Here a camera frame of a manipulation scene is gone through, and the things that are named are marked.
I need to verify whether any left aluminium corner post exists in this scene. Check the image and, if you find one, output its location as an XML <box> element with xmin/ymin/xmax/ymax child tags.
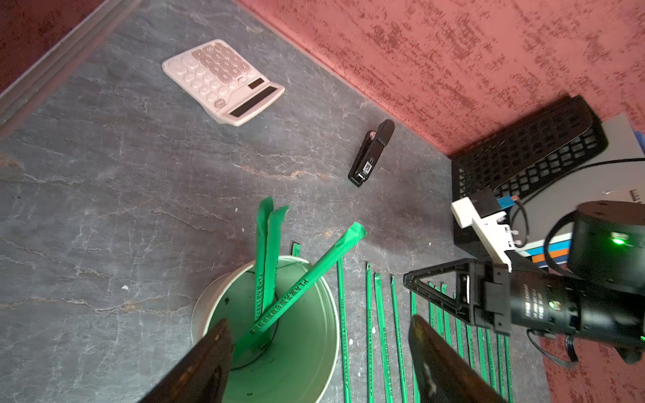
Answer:
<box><xmin>1</xmin><ymin>1</ymin><xmax>140</xmax><ymax>136</ymax></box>

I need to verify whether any blue spine folder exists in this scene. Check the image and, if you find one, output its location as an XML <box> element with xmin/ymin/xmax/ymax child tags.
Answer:
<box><xmin>518</xmin><ymin>233</ymin><xmax>572</xmax><ymax>257</ymax></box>

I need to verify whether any pale green storage cup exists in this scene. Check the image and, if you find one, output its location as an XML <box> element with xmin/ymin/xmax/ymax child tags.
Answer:
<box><xmin>191</xmin><ymin>263</ymin><xmax>340</xmax><ymax>402</ymax></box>

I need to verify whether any orange spine folder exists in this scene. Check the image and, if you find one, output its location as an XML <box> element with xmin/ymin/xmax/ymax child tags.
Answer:
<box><xmin>530</xmin><ymin>249</ymin><xmax>569</xmax><ymax>267</ymax></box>

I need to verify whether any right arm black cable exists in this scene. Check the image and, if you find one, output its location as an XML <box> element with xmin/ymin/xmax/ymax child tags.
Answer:
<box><xmin>508</xmin><ymin>157</ymin><xmax>645</xmax><ymax>369</ymax></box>

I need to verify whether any green straw twelfth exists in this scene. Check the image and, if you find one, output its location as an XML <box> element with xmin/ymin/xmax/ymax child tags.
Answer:
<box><xmin>337</xmin><ymin>259</ymin><xmax>352</xmax><ymax>403</ymax></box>

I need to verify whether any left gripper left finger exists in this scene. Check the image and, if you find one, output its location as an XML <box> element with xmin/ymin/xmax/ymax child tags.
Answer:
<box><xmin>140</xmin><ymin>319</ymin><xmax>233</xmax><ymax>403</ymax></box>

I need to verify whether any green straw fourteenth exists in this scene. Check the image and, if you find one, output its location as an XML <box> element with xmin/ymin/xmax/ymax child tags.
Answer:
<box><xmin>374</xmin><ymin>273</ymin><xmax>394</xmax><ymax>403</ymax></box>

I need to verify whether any green straw thirteenth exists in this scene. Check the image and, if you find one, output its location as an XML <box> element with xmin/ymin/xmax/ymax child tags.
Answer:
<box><xmin>365</xmin><ymin>263</ymin><xmax>375</xmax><ymax>403</ymax></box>

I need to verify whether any black mesh file organizer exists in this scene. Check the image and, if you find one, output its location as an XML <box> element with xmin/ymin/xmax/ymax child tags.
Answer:
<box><xmin>450</xmin><ymin>94</ymin><xmax>610</xmax><ymax>258</ymax></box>

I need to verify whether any black stapler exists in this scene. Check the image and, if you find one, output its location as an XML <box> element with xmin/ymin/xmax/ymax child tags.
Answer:
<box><xmin>348</xmin><ymin>119</ymin><xmax>395</xmax><ymax>187</ymax></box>

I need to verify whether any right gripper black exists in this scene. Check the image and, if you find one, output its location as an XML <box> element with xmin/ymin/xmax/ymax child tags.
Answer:
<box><xmin>403</xmin><ymin>259</ymin><xmax>644</xmax><ymax>363</ymax></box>

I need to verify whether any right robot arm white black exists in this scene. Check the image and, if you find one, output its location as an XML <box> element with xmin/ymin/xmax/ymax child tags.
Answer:
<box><xmin>404</xmin><ymin>198</ymin><xmax>644</xmax><ymax>368</ymax></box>

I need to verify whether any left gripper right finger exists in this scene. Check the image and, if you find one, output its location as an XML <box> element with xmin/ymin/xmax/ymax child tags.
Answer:
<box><xmin>414</xmin><ymin>315</ymin><xmax>504</xmax><ymax>403</ymax></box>

